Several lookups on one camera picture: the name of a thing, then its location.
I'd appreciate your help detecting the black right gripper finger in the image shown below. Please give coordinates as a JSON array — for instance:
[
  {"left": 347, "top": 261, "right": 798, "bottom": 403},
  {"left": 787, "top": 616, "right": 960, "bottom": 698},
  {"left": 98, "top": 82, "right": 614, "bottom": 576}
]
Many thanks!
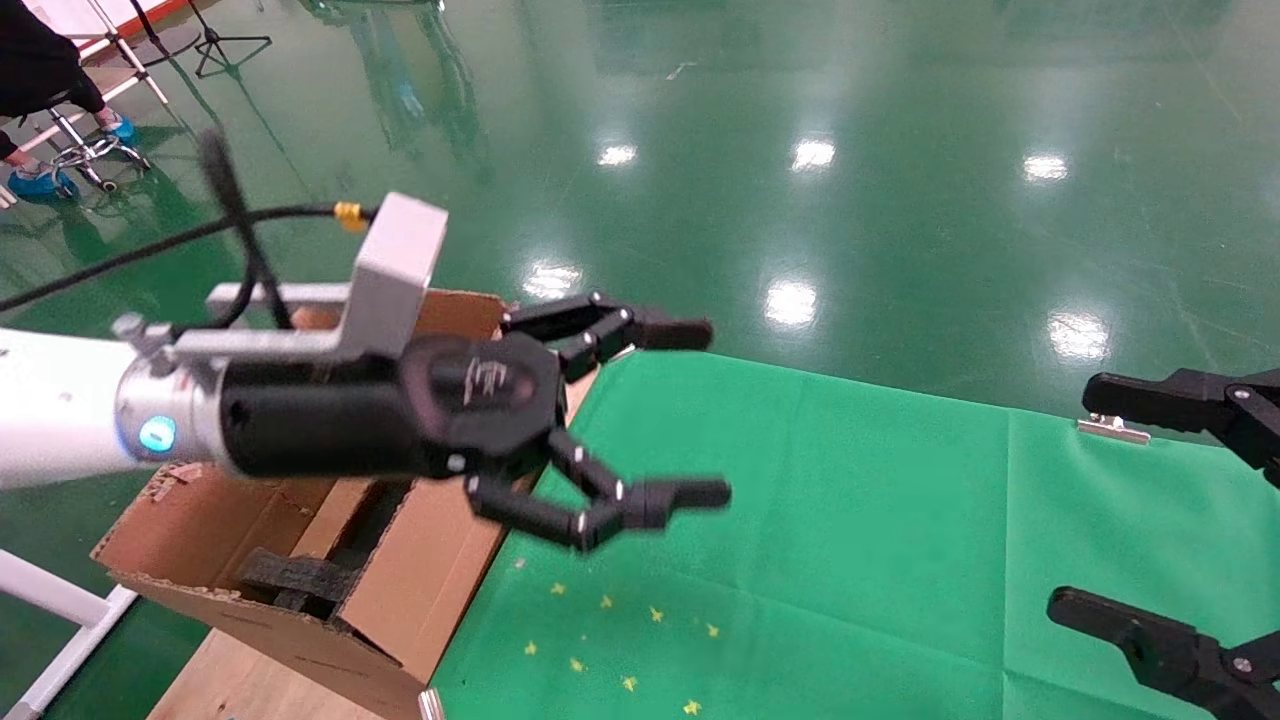
[
  {"left": 1045, "top": 587, "right": 1280, "bottom": 720},
  {"left": 1080, "top": 368, "right": 1280, "bottom": 493}
]

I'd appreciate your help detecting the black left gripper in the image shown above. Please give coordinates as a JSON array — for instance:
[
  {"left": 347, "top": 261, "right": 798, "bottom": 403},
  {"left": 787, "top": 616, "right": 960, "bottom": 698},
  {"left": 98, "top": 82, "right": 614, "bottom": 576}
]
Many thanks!
[{"left": 220, "top": 292, "right": 733, "bottom": 553}]

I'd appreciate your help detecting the large open cardboard carton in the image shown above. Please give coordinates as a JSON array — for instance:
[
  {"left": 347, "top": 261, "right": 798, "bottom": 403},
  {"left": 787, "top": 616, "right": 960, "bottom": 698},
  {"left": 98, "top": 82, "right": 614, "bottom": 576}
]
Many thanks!
[{"left": 92, "top": 288, "right": 603, "bottom": 720}]

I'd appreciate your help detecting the green table cloth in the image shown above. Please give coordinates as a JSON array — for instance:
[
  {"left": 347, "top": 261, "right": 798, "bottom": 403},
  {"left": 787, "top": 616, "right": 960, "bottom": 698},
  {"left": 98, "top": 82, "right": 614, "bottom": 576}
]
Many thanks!
[{"left": 430, "top": 350, "right": 1280, "bottom": 720}]

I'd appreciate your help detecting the black foam insert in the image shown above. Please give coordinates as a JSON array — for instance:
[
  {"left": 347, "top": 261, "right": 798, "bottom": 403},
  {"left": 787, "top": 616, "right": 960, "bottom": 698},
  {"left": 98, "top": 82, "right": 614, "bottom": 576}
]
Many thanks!
[{"left": 238, "top": 480, "right": 413, "bottom": 613}]

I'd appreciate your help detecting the black tripod stand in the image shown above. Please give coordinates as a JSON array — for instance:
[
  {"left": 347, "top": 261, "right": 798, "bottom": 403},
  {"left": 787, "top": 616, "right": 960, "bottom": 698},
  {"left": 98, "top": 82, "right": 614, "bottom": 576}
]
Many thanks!
[{"left": 185, "top": 0, "right": 273, "bottom": 79}]

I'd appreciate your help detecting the chrome stool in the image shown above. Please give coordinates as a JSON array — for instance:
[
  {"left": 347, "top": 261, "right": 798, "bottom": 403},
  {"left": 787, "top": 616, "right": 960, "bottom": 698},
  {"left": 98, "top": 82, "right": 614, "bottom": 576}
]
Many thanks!
[{"left": 40, "top": 105, "right": 153, "bottom": 193}]

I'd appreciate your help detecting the person in black clothes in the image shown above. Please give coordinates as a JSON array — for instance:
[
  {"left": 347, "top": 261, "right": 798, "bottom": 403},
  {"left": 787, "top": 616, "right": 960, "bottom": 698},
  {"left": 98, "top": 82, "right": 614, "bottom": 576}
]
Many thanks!
[{"left": 0, "top": 0, "right": 138, "bottom": 204}]

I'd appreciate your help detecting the thin black camera cable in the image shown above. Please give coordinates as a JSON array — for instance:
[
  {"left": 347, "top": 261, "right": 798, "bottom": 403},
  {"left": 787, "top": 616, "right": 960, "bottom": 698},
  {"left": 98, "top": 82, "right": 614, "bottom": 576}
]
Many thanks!
[{"left": 0, "top": 203, "right": 376, "bottom": 313}]

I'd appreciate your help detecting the white frame desk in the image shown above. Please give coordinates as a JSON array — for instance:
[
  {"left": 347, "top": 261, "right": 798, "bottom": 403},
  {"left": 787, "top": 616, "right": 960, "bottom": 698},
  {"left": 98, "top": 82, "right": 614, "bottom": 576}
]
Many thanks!
[{"left": 20, "top": 0, "right": 171, "bottom": 106}]

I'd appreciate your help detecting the white metal tube frame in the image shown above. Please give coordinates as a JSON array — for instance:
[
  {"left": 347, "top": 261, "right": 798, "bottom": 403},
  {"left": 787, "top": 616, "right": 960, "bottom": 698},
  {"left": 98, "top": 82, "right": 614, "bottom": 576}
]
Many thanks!
[{"left": 0, "top": 548, "right": 138, "bottom": 720}]

